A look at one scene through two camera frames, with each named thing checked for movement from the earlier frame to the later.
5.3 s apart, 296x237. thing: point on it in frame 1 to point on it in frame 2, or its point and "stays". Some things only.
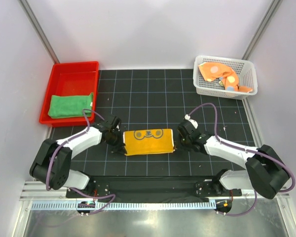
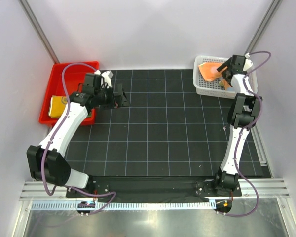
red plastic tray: (70, 78) stays
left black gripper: (119, 148) to (118, 101)
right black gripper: (178, 145) to (226, 64)
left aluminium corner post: (40, 30) stays
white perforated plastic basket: (246, 73) stays
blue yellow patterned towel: (148, 141) to (57, 104)
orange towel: (211, 71) stays
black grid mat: (159, 99) stays
